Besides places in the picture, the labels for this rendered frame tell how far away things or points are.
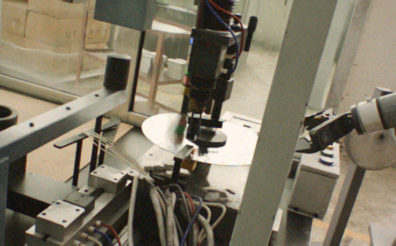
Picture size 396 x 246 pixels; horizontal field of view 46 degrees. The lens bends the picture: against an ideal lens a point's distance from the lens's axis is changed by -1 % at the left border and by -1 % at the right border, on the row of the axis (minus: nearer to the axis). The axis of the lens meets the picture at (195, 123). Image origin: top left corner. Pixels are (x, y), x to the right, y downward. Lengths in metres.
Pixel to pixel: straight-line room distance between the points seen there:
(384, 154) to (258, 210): 1.77
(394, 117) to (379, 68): 3.15
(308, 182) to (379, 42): 2.93
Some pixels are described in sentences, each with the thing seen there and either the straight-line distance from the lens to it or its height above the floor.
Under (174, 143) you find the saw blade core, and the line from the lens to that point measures 1.11.
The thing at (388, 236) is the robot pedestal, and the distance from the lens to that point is 1.45.
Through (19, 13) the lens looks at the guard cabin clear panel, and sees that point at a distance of 1.95.
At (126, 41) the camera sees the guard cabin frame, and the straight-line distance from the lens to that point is 1.71.
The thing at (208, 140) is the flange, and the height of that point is 0.96.
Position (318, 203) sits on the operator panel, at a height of 0.80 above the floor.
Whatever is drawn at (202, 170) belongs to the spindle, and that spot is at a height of 0.87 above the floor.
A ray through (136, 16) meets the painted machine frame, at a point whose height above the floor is 1.24.
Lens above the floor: 1.36
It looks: 19 degrees down
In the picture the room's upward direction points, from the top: 12 degrees clockwise
